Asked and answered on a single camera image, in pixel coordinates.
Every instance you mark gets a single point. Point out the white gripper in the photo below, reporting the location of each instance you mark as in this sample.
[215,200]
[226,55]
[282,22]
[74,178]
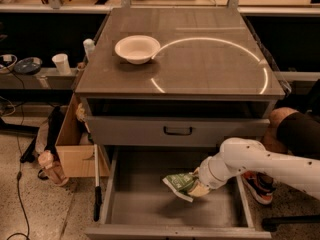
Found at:
[207,176]

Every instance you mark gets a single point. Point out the green jalapeno chip bag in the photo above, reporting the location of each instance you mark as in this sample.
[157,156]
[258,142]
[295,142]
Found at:
[181,184]

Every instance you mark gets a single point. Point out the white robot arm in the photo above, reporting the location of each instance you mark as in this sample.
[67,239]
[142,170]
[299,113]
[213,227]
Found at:
[237,156]

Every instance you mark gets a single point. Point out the open grey middle drawer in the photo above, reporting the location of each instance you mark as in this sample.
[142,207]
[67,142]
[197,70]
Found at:
[137,205]

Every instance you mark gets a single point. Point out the grey drawer cabinet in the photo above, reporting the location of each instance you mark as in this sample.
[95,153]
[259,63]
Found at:
[209,66]

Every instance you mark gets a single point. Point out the grey top drawer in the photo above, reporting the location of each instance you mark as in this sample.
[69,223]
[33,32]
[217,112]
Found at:
[147,131]

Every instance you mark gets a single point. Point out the orange sneaker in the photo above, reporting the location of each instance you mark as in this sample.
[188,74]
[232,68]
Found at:
[260,186]

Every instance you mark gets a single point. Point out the white and black stick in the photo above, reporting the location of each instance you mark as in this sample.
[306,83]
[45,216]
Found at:
[98,194]

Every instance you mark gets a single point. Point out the person's leg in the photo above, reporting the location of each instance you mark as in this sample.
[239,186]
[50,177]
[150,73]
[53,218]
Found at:
[292,131]

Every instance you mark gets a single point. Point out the cardboard box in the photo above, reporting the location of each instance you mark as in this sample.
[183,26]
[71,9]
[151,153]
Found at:
[74,145]

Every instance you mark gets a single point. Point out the white paper bowl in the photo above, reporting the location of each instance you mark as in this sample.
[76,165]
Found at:
[137,49]

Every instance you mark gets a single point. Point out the white bottle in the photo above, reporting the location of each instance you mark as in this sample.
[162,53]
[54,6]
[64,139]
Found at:
[89,47]

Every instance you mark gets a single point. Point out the white paper cup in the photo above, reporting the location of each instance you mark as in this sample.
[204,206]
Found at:
[62,64]

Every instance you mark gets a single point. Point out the black drawer handle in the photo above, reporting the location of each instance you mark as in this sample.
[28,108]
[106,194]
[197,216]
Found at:
[176,131]

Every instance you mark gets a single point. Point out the bowl with black cable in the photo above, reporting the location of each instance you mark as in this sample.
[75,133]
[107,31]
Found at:
[7,63]

